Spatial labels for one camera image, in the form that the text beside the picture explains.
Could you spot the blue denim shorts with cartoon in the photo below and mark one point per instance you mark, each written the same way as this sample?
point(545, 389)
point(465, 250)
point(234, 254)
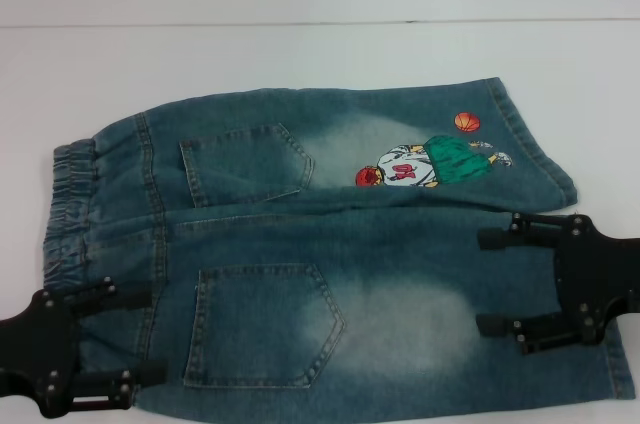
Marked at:
point(380, 264)

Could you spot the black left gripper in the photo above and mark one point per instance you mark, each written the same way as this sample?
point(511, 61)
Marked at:
point(42, 344)

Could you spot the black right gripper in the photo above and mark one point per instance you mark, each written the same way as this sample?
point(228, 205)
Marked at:
point(595, 279)

